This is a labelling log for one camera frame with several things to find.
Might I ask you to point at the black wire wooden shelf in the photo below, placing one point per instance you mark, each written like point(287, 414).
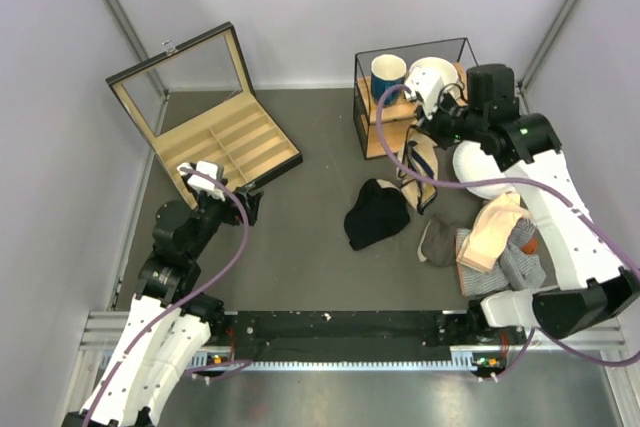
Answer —
point(397, 117)

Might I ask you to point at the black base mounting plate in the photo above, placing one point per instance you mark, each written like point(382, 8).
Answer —
point(353, 336)

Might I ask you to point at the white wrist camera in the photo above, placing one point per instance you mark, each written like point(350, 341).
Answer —
point(197, 178)
point(423, 88)

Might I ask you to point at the beige underwear navy trim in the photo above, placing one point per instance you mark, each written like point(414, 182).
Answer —
point(418, 155)

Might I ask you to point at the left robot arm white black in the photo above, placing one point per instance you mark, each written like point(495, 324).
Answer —
point(159, 340)

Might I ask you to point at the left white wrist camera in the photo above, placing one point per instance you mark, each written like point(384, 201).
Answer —
point(197, 178)

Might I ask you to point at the blue ceramic mug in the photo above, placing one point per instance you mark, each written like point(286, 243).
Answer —
point(387, 70)

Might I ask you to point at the grey slotted cable duct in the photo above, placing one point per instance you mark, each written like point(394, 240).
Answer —
point(459, 362)

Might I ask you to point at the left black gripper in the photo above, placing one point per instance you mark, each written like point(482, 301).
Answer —
point(249, 200)

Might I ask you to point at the white round plate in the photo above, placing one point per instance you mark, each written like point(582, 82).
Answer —
point(471, 164)

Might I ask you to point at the striped grey underwear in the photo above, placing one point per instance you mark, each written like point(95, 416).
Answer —
point(517, 268)

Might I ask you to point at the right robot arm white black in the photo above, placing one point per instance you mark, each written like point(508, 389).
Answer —
point(595, 281)

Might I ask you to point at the black compartment box glass lid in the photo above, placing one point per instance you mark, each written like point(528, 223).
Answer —
point(196, 102)

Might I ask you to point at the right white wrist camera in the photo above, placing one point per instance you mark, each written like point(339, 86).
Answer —
point(423, 88)

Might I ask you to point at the grey underwear white band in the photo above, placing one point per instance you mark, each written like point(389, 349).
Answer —
point(440, 241)

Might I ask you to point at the black underwear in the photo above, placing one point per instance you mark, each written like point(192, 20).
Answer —
point(380, 212)

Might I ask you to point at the cream ceramic bowl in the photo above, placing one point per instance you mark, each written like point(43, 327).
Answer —
point(447, 69)

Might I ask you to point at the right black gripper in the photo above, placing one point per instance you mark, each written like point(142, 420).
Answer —
point(430, 125)

